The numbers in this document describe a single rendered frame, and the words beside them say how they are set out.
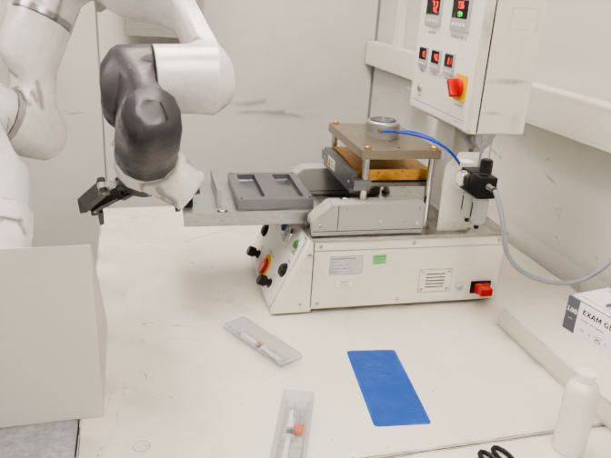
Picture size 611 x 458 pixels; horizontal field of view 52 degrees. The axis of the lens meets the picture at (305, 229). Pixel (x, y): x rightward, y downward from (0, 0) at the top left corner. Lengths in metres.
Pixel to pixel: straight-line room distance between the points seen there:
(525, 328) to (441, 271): 0.22
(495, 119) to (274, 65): 1.61
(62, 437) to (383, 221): 0.74
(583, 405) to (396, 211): 0.54
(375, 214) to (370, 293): 0.19
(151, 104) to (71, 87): 1.99
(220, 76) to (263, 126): 2.00
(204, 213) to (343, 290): 0.35
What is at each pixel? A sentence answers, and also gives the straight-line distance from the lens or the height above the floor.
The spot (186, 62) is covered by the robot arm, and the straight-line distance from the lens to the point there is 0.89.
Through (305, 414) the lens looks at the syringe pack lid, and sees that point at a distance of 1.06.
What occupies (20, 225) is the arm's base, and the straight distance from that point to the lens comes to 1.14.
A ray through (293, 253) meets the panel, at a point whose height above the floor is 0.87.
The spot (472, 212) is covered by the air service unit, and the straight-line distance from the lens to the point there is 1.33.
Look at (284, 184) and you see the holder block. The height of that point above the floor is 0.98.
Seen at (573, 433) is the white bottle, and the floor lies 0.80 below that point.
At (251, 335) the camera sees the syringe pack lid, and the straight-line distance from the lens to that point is 1.26.
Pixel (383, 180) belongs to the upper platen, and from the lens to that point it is 1.39.
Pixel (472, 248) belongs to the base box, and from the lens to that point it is 1.46.
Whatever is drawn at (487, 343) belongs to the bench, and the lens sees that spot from 1.38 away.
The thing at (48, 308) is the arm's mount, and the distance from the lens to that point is 1.01.
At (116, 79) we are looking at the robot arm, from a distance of 0.87.
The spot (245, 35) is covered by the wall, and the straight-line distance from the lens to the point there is 2.81.
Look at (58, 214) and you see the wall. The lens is 2.95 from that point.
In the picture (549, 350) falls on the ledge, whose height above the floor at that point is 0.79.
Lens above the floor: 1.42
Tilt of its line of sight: 21 degrees down
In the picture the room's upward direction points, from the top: 3 degrees clockwise
